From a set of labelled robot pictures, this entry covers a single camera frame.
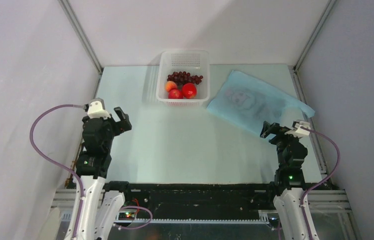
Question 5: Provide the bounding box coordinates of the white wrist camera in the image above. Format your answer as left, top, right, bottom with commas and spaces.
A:
285, 120, 311, 139
84, 98, 111, 120

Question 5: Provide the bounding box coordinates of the light blue plastic bag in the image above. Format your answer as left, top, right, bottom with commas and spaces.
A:
207, 70, 315, 135

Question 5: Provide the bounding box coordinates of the red fake grape bunch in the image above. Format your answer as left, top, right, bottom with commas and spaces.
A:
166, 71, 204, 86

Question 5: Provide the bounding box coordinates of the large red fake apple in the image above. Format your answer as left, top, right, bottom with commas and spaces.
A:
181, 83, 197, 99

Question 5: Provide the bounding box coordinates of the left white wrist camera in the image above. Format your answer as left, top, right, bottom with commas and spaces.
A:
84, 98, 111, 120

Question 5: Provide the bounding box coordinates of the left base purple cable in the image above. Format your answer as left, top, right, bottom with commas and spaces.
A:
113, 205, 154, 231

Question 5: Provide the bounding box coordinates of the aluminium frame post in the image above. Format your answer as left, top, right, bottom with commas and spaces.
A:
293, 0, 339, 73
58, 0, 103, 75

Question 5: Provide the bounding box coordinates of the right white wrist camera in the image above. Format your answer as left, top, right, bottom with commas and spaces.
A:
285, 120, 311, 139

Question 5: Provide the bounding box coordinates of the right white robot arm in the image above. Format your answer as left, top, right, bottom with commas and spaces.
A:
260, 120, 319, 240

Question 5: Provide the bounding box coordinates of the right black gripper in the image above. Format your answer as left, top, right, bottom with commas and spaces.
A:
260, 120, 300, 168

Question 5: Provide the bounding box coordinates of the orange fake peach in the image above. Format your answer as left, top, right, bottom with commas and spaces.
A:
165, 81, 178, 93

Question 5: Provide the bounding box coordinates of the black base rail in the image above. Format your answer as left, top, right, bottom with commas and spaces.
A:
104, 181, 275, 221

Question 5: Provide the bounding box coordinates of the small red fake apple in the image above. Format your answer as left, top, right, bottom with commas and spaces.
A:
168, 89, 184, 100

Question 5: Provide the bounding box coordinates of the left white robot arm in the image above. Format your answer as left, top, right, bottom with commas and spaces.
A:
64, 106, 133, 240

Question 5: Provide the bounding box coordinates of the right aluminium frame post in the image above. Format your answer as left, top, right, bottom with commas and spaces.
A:
293, 0, 339, 73

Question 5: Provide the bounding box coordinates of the white perforated plastic basket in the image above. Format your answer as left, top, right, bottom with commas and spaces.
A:
156, 49, 210, 106

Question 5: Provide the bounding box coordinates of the left aluminium frame post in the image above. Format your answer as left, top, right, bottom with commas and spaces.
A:
58, 0, 103, 75

